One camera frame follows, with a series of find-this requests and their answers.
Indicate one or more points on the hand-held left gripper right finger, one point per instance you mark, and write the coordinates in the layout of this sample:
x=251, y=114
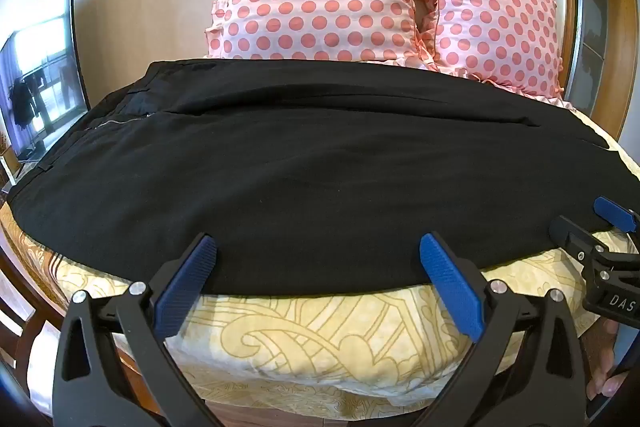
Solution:
x=451, y=288

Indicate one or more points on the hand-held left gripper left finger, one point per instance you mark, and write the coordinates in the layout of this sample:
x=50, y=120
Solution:
x=186, y=283

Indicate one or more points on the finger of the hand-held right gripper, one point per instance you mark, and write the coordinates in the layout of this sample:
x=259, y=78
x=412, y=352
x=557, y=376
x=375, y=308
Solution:
x=575, y=233
x=614, y=211

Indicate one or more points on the black pants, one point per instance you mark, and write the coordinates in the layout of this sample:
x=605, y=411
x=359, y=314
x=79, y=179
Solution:
x=310, y=172

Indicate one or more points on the person's right hand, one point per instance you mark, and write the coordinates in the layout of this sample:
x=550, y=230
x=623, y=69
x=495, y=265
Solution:
x=604, y=359

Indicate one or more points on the yellow patterned bed sheet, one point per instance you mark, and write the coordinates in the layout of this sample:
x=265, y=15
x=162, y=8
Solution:
x=310, y=347

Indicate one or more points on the flat screen television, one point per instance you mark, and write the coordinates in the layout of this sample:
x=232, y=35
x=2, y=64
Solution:
x=42, y=72

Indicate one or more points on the dark wooden bed frame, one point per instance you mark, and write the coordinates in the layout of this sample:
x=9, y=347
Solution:
x=22, y=307

